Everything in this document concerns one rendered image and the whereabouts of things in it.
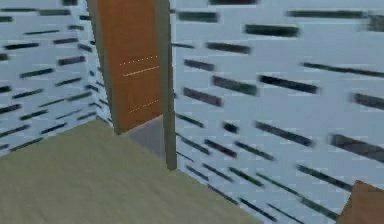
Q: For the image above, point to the brown wooden room door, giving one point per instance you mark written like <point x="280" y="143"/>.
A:
<point x="133" y="66"/>

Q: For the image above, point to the brown wooden furniture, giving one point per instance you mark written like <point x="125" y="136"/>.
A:
<point x="365" y="206"/>

